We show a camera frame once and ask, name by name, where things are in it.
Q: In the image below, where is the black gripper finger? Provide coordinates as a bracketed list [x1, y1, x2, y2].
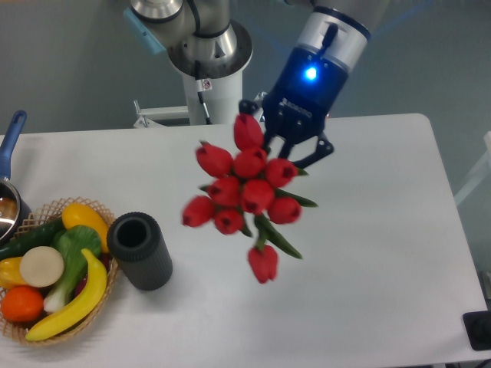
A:
[238, 100, 271, 153]
[278, 130, 334, 169]

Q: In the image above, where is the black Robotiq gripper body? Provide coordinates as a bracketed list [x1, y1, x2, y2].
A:
[262, 48, 348, 143]

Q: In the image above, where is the red tulip bouquet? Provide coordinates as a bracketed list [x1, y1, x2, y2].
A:
[181, 113, 316, 284]

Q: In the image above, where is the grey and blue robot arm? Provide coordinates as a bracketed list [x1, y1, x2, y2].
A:
[124, 1, 371, 168]

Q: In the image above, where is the dark grey ribbed vase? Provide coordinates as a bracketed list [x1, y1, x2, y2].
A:
[107, 212, 173, 291]

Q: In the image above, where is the yellow lemon toy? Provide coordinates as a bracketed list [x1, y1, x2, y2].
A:
[61, 202, 109, 254]

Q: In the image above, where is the red fruit toy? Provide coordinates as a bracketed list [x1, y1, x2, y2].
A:
[73, 254, 111, 297]

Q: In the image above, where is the woven wicker basket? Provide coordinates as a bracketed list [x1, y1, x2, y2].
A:
[1, 197, 119, 347]

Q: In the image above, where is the green bok choy toy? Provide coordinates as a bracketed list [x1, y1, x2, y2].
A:
[44, 225, 101, 314]

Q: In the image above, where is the yellow plastic banana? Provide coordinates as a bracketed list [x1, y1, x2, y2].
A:
[25, 248, 107, 342]

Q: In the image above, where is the black device at table edge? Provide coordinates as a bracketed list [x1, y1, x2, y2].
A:
[463, 310, 491, 351]

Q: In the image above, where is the green cucumber toy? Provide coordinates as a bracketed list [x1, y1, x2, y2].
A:
[1, 217, 65, 261]

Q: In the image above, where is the beige round slice toy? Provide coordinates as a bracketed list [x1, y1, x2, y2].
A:
[19, 246, 64, 288]

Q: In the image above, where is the yellow bell pepper toy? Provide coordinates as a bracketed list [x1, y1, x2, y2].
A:
[0, 257, 28, 290]

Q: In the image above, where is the orange plastic fruit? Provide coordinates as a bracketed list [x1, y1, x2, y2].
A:
[1, 286, 44, 323]

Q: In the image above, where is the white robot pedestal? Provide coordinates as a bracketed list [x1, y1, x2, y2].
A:
[133, 68, 244, 128]

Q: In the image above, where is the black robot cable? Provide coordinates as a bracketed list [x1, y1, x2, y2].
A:
[193, 60, 214, 126]

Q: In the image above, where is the white frame at right edge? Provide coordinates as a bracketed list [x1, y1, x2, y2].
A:
[454, 131, 490, 206]

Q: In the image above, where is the blue handled saucepan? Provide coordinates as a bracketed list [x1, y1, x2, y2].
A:
[1, 110, 31, 245]

